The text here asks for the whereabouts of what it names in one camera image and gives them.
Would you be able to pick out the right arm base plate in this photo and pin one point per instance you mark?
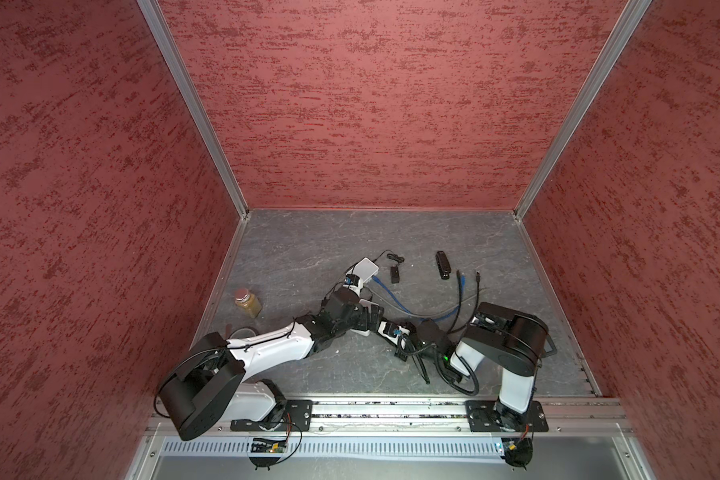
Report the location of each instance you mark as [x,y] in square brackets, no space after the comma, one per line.
[492,416]

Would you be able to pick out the black power adapter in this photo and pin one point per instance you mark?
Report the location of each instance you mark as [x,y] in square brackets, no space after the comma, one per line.
[394,269]

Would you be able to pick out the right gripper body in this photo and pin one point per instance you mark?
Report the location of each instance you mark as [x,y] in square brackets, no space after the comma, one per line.
[433,358]

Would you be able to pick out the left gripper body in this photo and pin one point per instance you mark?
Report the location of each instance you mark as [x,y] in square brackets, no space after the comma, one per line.
[358,320]

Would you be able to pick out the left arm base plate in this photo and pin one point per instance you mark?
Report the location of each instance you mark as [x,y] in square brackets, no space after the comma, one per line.
[288,415]

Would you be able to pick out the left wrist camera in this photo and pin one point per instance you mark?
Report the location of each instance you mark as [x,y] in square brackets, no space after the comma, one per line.
[353,283]

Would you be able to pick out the black stapler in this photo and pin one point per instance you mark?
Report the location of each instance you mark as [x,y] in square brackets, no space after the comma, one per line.
[443,265]

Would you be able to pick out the spice jar with brown contents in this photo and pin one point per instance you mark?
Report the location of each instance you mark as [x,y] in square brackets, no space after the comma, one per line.
[248,302]

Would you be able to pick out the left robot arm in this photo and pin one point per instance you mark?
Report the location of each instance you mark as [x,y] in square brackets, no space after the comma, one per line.
[211,384]

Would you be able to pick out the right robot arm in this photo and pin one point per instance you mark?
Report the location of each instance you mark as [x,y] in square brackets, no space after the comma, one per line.
[517,342]

